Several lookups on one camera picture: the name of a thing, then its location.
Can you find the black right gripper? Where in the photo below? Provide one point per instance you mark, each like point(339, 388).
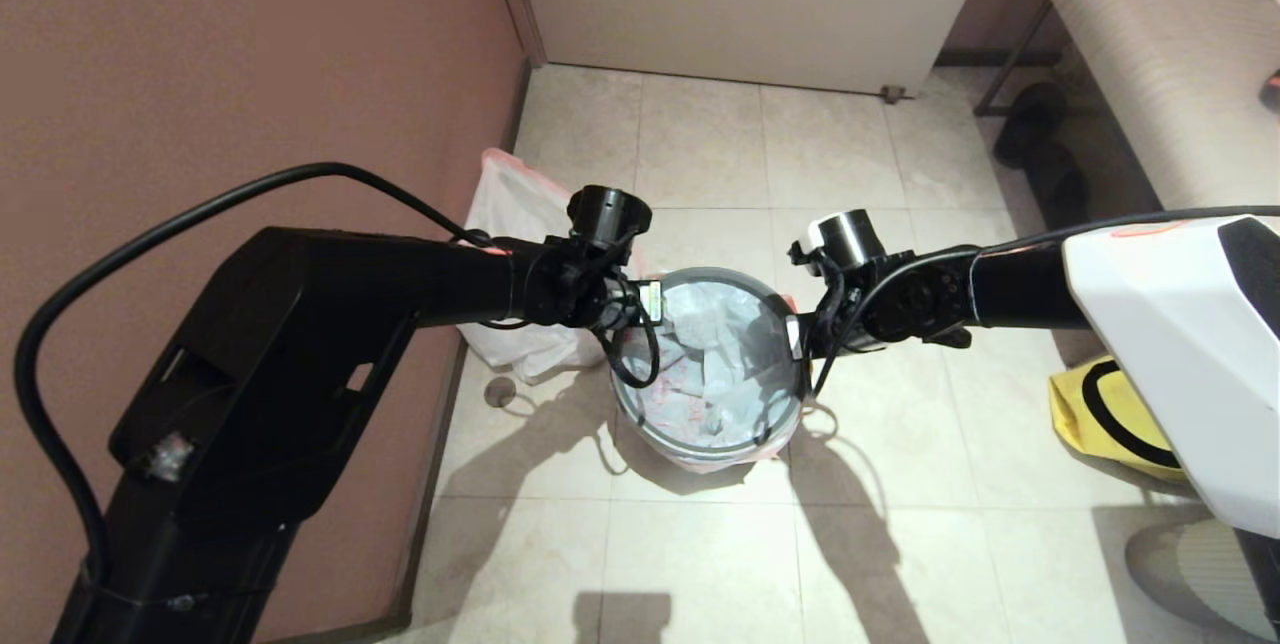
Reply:
point(815, 334)

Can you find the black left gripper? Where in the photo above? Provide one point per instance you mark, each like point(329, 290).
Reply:
point(615, 309)

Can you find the white red-printed plastic bag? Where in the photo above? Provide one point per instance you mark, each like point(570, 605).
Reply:
point(710, 364)

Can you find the white garbage bag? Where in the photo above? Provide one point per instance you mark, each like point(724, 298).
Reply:
point(520, 214)

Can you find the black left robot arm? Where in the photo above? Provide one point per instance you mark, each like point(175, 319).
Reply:
point(300, 354)

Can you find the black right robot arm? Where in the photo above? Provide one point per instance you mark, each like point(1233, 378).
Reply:
point(1100, 294)

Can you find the yellow fabric bag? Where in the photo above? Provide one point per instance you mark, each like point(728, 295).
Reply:
point(1075, 414)

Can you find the small round brown floor disc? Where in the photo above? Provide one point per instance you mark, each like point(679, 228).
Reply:
point(500, 392)

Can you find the small grey door fitting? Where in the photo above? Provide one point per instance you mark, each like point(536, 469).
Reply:
point(892, 95)

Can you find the black slippers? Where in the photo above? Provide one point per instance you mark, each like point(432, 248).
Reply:
point(1040, 164)

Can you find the thin dark metal rod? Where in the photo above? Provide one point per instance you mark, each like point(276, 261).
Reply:
point(1010, 59)

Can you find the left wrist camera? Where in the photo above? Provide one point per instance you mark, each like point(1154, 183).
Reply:
point(650, 302)

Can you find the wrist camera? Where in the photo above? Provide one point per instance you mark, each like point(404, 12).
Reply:
point(805, 257)
point(650, 302)

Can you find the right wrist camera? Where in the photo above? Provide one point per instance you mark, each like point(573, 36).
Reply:
point(805, 257)

